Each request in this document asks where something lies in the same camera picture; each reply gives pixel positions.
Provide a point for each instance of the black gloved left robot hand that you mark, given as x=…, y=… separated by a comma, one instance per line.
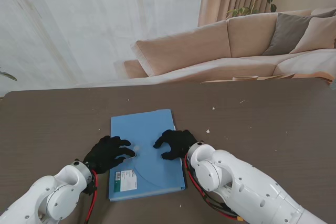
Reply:
x=107, y=153

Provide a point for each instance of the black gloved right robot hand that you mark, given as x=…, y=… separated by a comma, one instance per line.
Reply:
x=181, y=142

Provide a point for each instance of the blue plastic file folder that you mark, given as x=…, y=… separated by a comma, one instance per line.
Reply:
x=157, y=174

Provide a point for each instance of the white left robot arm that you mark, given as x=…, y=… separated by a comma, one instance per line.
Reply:
x=47, y=195

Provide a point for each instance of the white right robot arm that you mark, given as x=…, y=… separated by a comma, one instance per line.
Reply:
x=249, y=184

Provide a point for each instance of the beige fabric sofa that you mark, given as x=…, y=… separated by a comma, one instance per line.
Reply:
x=183, y=48

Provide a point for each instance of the brown cardboard sheet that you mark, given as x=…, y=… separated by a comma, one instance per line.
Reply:
x=274, y=76

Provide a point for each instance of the dark green plant leaf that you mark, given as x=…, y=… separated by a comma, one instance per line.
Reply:
x=9, y=75

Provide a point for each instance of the white sheer curtain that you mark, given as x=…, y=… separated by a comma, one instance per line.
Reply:
x=92, y=24

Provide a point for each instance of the grey sofa cushion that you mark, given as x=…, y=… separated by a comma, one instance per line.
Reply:
x=287, y=32

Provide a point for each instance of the beige sofa cushion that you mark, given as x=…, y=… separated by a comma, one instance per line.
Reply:
x=316, y=35

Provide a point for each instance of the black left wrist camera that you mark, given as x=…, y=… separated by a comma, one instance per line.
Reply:
x=90, y=188

